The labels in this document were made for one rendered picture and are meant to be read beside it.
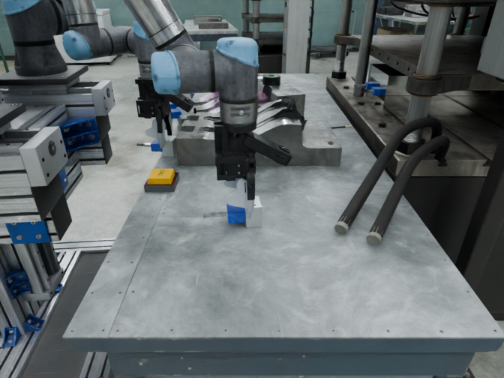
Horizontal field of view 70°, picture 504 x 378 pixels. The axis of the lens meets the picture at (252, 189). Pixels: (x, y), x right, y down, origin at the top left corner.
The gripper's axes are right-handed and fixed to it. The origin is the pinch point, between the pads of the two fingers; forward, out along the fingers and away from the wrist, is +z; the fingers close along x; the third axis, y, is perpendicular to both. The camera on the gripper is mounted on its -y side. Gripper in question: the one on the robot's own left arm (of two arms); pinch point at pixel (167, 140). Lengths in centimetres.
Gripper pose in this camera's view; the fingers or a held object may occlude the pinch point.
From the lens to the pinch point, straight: 121.3
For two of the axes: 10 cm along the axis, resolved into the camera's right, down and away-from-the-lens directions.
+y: -9.9, -0.5, 0.9
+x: -1.1, 4.8, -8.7
